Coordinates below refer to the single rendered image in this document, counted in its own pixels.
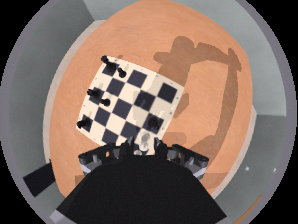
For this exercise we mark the chessboard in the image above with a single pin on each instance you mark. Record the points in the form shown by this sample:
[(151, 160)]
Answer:
[(139, 96)]

